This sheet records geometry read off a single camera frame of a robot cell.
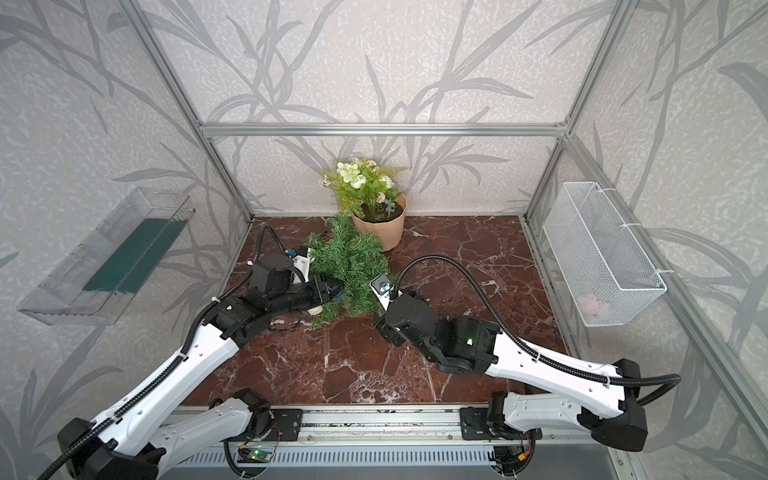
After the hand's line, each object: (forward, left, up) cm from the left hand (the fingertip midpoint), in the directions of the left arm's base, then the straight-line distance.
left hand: (343, 286), depth 72 cm
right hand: (-5, -11, +3) cm, 12 cm away
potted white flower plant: (+34, -4, +1) cm, 34 cm away
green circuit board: (-31, +20, -25) cm, 45 cm away
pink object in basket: (-3, -61, -2) cm, 61 cm away
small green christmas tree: (+6, -2, +5) cm, 8 cm away
